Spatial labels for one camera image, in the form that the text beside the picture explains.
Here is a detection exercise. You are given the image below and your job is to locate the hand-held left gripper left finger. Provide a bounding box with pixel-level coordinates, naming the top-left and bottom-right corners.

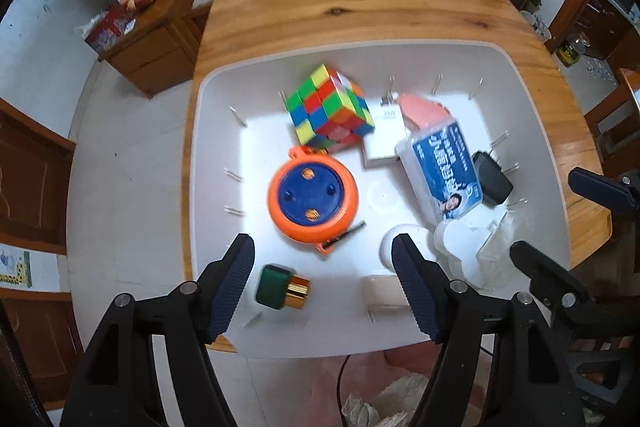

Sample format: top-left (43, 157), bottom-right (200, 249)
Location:
top-left (60, 233), bottom-right (257, 427)

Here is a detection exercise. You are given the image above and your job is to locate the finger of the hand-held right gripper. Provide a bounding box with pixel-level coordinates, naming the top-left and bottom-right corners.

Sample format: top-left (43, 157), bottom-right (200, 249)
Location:
top-left (509, 240), bottom-right (594, 316)
top-left (568, 166), bottom-right (640, 214)

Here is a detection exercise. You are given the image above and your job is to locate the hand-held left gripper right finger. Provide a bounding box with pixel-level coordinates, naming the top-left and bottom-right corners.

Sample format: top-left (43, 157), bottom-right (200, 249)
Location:
top-left (390, 232), bottom-right (571, 427)

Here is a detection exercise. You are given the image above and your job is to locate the beige plastic block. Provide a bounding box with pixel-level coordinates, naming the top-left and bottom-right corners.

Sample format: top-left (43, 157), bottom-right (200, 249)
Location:
top-left (362, 274), bottom-right (416, 323)

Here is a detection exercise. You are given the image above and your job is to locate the clear plastic box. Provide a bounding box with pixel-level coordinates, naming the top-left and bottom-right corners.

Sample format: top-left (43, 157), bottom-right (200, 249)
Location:
top-left (475, 214), bottom-right (526, 293)

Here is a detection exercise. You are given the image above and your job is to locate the white oval case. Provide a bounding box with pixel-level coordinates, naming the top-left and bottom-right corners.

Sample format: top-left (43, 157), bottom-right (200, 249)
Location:
top-left (378, 223), bottom-right (432, 270)

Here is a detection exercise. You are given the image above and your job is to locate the green and gold bottle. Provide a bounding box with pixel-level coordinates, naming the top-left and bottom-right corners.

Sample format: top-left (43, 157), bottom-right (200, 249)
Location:
top-left (255, 263), bottom-right (311, 313)

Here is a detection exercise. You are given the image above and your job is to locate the white bottle-shaped plate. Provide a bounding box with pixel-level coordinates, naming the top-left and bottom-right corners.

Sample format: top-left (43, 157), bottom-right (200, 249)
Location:
top-left (432, 219), bottom-right (493, 288)

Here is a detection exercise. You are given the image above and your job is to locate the black power adapter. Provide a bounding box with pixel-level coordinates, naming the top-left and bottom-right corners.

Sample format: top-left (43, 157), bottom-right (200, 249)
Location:
top-left (471, 150), bottom-right (515, 208)

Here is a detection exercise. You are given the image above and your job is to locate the clear box with label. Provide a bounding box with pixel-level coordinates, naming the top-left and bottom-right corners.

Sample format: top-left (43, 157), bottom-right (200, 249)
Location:
top-left (395, 117), bottom-right (485, 225)

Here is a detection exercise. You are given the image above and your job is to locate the orange round toy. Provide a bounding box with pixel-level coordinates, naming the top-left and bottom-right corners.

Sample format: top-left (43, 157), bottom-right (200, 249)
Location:
top-left (267, 144), bottom-right (361, 255)

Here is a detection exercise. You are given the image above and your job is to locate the white plastic tray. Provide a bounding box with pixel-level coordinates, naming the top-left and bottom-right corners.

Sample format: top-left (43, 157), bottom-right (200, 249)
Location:
top-left (181, 41), bottom-right (573, 360)

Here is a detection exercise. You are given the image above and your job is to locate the white wall charger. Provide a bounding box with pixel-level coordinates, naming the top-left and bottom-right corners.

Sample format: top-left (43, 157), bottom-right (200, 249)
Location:
top-left (361, 92), bottom-right (407, 170)

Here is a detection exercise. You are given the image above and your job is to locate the pink correction tape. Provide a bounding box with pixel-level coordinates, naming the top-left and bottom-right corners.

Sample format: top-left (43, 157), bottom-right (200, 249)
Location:
top-left (397, 92), bottom-right (451, 130)

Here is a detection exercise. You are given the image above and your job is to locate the colourful puzzle cube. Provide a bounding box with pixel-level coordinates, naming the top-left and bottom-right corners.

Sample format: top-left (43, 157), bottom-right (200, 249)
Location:
top-left (285, 63), bottom-right (376, 154)

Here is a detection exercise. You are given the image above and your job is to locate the wooden chair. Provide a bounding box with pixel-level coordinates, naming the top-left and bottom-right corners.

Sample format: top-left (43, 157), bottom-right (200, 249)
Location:
top-left (582, 67), bottom-right (640, 178)

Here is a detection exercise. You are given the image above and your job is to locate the yellow label oil bottle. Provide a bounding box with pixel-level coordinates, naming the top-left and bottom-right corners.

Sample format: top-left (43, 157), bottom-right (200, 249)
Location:
top-left (555, 32), bottom-right (591, 68)

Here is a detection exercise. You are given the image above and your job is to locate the white bucket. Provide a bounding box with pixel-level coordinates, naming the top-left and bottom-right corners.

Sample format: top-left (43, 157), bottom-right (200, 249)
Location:
top-left (520, 10), bottom-right (553, 43)

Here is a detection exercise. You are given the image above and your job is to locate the wooden shelf unit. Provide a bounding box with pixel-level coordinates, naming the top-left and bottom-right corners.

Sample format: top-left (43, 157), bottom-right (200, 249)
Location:
top-left (580, 0), bottom-right (640, 63)

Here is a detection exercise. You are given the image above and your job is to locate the wooden door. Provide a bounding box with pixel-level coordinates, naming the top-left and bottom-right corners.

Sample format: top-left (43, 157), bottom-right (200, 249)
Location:
top-left (0, 100), bottom-right (76, 253)

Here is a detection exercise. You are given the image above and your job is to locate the wooden side cabinet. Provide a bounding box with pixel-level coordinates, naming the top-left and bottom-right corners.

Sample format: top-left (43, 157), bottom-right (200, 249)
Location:
top-left (97, 0), bottom-right (201, 100)

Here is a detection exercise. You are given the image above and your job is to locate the red tissue box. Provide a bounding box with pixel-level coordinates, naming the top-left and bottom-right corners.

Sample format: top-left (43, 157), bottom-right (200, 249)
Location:
top-left (75, 4), bottom-right (138, 54)

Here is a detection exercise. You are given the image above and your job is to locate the thin black floor cable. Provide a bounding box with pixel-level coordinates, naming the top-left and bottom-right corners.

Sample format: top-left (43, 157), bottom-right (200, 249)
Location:
top-left (337, 354), bottom-right (353, 427)

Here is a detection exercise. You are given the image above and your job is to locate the wall poster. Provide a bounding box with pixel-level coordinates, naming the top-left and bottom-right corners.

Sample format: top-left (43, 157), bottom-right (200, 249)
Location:
top-left (0, 244), bottom-right (71, 293)

